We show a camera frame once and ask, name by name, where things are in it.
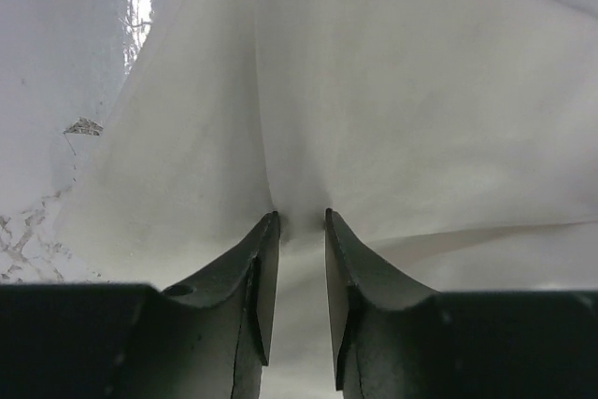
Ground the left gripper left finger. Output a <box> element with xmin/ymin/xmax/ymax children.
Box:
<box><xmin>1</xmin><ymin>212</ymin><xmax>280</xmax><ymax>398</ymax></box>

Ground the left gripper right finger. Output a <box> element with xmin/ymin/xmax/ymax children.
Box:
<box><xmin>324</xmin><ymin>209</ymin><xmax>597</xmax><ymax>398</ymax></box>

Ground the white t shirt red print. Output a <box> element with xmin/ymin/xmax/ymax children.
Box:
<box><xmin>58</xmin><ymin>0</ymin><xmax>597</xmax><ymax>398</ymax></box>

